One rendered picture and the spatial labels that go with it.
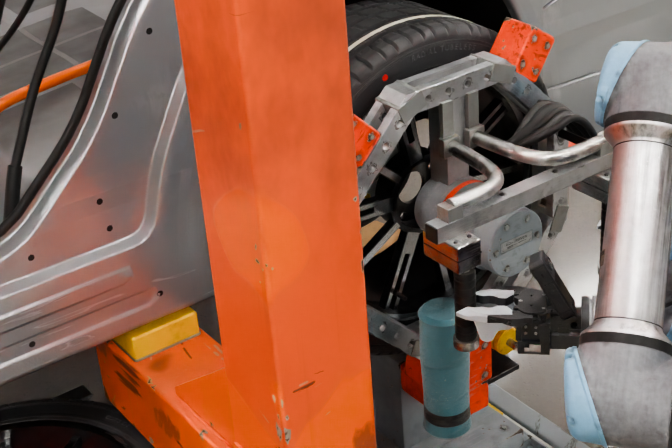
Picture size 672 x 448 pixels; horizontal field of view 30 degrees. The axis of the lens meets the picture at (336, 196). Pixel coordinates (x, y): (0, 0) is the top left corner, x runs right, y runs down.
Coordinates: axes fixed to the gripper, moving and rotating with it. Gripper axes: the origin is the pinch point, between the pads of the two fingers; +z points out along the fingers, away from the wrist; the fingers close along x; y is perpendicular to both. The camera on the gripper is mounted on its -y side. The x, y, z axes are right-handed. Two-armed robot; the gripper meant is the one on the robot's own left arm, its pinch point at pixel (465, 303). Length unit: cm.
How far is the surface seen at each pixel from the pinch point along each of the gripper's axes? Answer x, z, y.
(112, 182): 4, 59, -20
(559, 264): 150, -14, 84
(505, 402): 72, -2, 75
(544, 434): 61, -12, 75
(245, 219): -35, 25, -35
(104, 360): 8, 68, 20
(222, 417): -19.6, 37.4, 10.3
